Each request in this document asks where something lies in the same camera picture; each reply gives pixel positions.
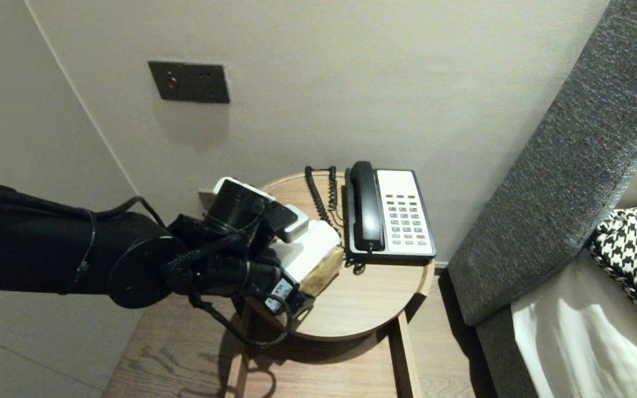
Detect gold tissue box white tissue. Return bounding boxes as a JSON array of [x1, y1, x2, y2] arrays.
[[271, 220, 347, 299]]

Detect round wooden side table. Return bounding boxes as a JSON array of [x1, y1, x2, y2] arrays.
[[218, 172, 436, 342]]

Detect black telephone handset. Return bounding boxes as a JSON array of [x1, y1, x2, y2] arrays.
[[349, 161, 384, 252]]

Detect white and black telephone base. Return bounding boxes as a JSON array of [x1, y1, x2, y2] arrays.
[[343, 169, 437, 259]]

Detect grey fabric bed base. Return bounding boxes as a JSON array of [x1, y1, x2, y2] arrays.
[[474, 307, 537, 398]]

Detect grey fabric headboard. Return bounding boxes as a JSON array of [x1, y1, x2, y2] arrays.
[[447, 0, 637, 327]]

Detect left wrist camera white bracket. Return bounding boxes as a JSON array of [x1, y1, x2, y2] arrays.
[[212, 177, 311, 244]]

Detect black coiled telephone cord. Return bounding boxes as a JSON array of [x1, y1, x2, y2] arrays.
[[304, 166, 366, 275]]

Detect dark wall switch panel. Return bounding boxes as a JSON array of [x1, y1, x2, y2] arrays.
[[148, 61, 231, 104]]

